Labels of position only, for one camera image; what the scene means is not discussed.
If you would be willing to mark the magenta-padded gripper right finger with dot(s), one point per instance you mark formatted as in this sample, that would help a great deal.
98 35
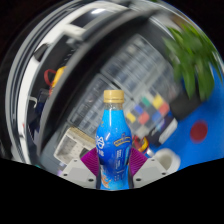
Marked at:
146 171

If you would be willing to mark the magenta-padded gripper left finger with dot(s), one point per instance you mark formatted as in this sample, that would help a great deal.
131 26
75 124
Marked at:
80 171

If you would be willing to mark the blue drink bottle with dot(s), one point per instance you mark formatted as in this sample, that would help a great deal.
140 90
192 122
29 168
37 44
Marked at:
113 143

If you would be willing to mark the yellow multimeter with leads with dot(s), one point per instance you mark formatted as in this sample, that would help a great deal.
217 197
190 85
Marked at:
144 145

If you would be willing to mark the white perforated tray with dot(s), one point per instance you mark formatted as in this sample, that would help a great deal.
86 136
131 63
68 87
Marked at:
71 143

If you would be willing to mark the flat round red coaster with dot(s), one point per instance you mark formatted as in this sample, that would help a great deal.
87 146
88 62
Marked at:
199 131

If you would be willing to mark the plain black box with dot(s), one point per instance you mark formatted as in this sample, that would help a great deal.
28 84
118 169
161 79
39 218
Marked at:
183 106

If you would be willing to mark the black overhead shelf unit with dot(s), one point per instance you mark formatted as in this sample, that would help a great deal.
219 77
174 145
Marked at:
76 66

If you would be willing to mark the green potted plant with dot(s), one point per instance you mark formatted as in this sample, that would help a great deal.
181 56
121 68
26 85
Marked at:
193 60

